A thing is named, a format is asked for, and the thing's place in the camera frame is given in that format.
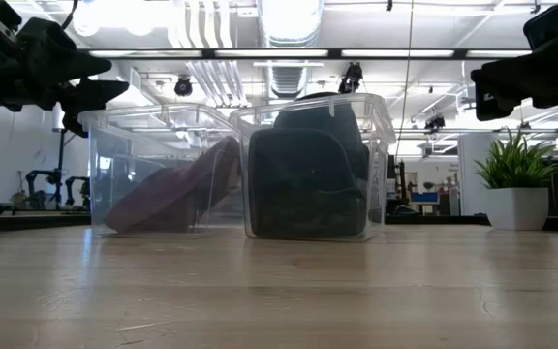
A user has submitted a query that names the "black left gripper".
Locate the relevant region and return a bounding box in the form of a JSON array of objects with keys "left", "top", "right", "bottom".
[{"left": 13, "top": 16, "right": 131, "bottom": 140}]

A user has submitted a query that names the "black ceiling spot lamp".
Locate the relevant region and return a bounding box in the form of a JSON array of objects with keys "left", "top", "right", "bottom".
[
  {"left": 423, "top": 113, "right": 448, "bottom": 132},
  {"left": 172, "top": 76, "right": 195, "bottom": 98},
  {"left": 337, "top": 61, "right": 365, "bottom": 95}
]

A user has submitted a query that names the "clear plastic bin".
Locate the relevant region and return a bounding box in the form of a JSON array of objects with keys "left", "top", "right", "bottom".
[
  {"left": 228, "top": 92, "right": 397, "bottom": 243},
  {"left": 77, "top": 102, "right": 247, "bottom": 238}
]

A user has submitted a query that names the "green plant in white pot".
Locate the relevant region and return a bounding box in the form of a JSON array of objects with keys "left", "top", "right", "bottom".
[{"left": 471, "top": 127, "right": 558, "bottom": 232}]

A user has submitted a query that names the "blue background box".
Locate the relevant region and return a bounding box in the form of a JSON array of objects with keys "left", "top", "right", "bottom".
[{"left": 409, "top": 191, "right": 441, "bottom": 206}]

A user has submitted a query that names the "thin hanging cable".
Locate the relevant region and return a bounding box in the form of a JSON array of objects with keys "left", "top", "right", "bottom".
[{"left": 393, "top": 0, "right": 416, "bottom": 164}]

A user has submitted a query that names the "silver ventilation duct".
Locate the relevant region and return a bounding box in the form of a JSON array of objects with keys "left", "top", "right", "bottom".
[{"left": 257, "top": 0, "right": 326, "bottom": 101}]

